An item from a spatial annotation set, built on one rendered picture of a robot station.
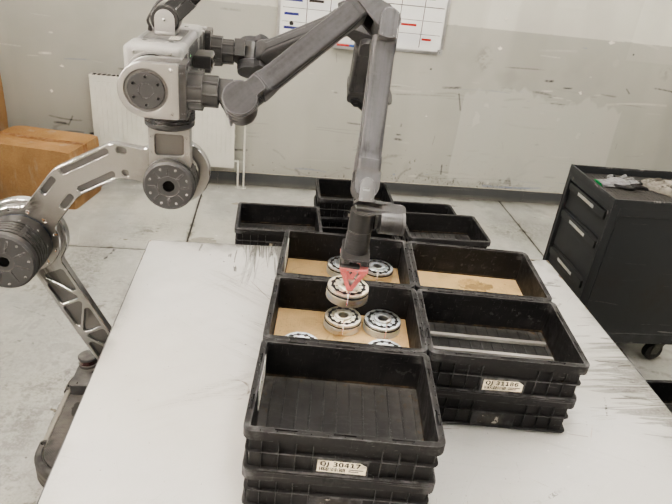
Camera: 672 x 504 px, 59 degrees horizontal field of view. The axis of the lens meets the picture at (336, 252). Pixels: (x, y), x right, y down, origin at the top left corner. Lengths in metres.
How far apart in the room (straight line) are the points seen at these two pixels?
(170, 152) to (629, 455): 1.44
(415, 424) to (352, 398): 0.16
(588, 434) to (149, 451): 1.11
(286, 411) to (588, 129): 4.18
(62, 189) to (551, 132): 3.94
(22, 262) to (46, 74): 3.02
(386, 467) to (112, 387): 0.76
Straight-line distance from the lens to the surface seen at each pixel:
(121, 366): 1.73
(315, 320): 1.67
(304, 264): 1.94
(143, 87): 1.38
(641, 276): 3.15
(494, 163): 4.97
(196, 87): 1.36
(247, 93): 1.34
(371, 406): 1.43
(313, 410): 1.39
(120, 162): 1.82
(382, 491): 1.33
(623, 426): 1.83
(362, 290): 1.44
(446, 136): 4.78
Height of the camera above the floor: 1.78
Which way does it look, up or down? 28 degrees down
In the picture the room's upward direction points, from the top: 7 degrees clockwise
